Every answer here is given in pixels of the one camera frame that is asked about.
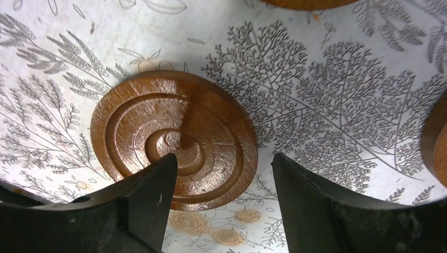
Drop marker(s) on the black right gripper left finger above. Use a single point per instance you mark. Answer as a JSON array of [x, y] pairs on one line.
[[128, 216]]

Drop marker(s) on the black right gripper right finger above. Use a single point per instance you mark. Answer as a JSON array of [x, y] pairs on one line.
[[322, 216]]

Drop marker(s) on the brown wooden coaster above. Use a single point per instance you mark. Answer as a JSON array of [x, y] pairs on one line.
[[309, 5], [155, 113], [433, 140]]

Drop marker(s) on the floral tablecloth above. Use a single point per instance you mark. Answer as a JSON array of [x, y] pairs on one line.
[[345, 92]]

